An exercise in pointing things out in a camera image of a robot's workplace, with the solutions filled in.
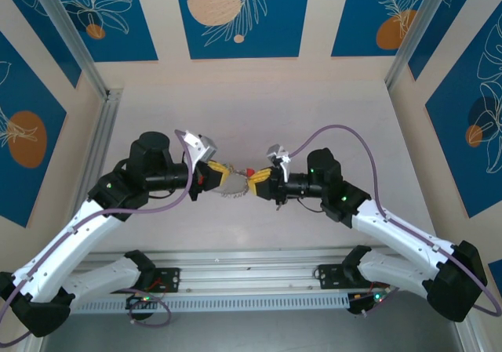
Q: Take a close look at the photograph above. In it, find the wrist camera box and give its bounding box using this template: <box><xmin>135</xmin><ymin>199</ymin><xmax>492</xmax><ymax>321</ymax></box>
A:
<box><xmin>265</xmin><ymin>143</ymin><xmax>292</xmax><ymax>183</ymax></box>
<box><xmin>182</xmin><ymin>129</ymin><xmax>219</xmax><ymax>161</ymax></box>

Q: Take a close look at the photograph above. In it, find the blue floral wall panel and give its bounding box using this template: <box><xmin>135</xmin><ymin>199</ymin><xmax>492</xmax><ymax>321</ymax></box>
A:
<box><xmin>425</xmin><ymin>13</ymin><xmax>502</xmax><ymax>220</ymax></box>
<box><xmin>331</xmin><ymin>0</ymin><xmax>437</xmax><ymax>58</ymax></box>
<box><xmin>0</xmin><ymin>30</ymin><xmax>67</xmax><ymax>228</ymax></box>
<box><xmin>487</xmin><ymin>260</ymin><xmax>502</xmax><ymax>286</ymax></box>
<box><xmin>0</xmin><ymin>0</ymin><xmax>83</xmax><ymax>89</ymax></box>
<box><xmin>49</xmin><ymin>0</ymin><xmax>159</xmax><ymax>63</ymax></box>
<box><xmin>407</xmin><ymin>0</ymin><xmax>484</xmax><ymax>82</ymax></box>

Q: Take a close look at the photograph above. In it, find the metal key plate with rings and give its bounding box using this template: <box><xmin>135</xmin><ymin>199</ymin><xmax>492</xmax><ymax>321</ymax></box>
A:
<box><xmin>211</xmin><ymin>169</ymin><xmax>252</xmax><ymax>200</ymax></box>

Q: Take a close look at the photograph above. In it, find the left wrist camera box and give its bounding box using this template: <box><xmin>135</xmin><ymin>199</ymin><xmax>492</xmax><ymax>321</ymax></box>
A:
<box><xmin>182</xmin><ymin>129</ymin><xmax>219</xmax><ymax>161</ymax></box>

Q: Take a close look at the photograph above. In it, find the grey slotted cable duct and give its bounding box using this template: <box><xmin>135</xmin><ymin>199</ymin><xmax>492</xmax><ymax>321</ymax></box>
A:
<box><xmin>72</xmin><ymin>293</ymin><xmax>351</xmax><ymax>314</ymax></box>

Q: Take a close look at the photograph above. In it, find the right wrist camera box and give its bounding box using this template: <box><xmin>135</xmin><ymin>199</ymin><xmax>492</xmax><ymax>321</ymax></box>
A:
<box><xmin>265</xmin><ymin>143</ymin><xmax>292</xmax><ymax>183</ymax></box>

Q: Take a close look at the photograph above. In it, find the aluminium side rail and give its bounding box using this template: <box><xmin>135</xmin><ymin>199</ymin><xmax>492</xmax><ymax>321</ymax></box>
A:
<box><xmin>64</xmin><ymin>88</ymin><xmax>125</xmax><ymax>259</ymax></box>

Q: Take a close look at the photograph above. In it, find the blue panel with beige circle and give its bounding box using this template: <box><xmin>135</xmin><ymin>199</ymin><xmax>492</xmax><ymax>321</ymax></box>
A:
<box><xmin>174</xmin><ymin>0</ymin><xmax>313</xmax><ymax>60</ymax></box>

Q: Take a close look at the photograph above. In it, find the black controller board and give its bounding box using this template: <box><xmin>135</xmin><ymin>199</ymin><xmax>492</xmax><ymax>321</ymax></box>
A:
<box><xmin>125</xmin><ymin>292</ymin><xmax>160</xmax><ymax>313</ymax></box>
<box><xmin>347</xmin><ymin>291</ymin><xmax>390</xmax><ymax>316</ymax></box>

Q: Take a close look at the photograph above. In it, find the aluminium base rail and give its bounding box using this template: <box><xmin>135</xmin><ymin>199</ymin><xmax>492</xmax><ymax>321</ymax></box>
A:
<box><xmin>33</xmin><ymin>248</ymin><xmax>467</xmax><ymax>300</ymax></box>

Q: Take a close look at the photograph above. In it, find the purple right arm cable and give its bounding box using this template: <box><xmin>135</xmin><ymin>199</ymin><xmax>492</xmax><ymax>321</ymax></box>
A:
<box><xmin>289</xmin><ymin>124</ymin><xmax>502</xmax><ymax>318</ymax></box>

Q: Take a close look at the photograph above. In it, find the aluminium frame post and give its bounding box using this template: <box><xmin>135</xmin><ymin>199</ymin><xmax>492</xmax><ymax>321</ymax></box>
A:
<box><xmin>29</xmin><ymin>0</ymin><xmax>110</xmax><ymax>99</ymax></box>
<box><xmin>457</xmin><ymin>320</ymin><xmax>482</xmax><ymax>352</ymax></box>
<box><xmin>384</xmin><ymin>0</ymin><xmax>458</xmax><ymax>90</ymax></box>

